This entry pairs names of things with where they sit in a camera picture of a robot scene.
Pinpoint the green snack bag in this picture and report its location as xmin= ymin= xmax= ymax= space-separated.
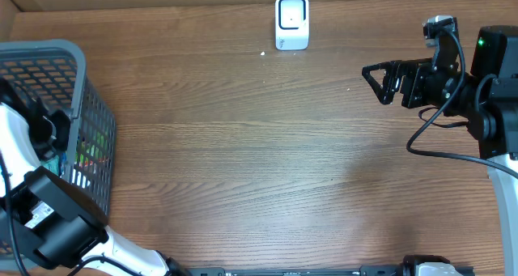
xmin=75 ymin=131 xmax=108 ymax=168

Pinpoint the blue snack wrapper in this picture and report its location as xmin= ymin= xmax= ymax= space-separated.
xmin=59 ymin=154 xmax=91 ymax=189

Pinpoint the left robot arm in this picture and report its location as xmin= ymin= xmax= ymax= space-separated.
xmin=1 ymin=79 xmax=188 ymax=275

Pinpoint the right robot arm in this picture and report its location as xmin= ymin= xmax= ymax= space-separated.
xmin=362 ymin=15 xmax=517 ymax=275

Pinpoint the white barcode scanner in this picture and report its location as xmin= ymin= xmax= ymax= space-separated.
xmin=275 ymin=0 xmax=310 ymax=51

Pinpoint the grey plastic basket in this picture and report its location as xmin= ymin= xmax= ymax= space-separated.
xmin=0 ymin=39 xmax=117 ymax=272

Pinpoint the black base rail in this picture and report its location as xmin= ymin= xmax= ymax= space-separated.
xmin=185 ymin=254 xmax=477 ymax=276

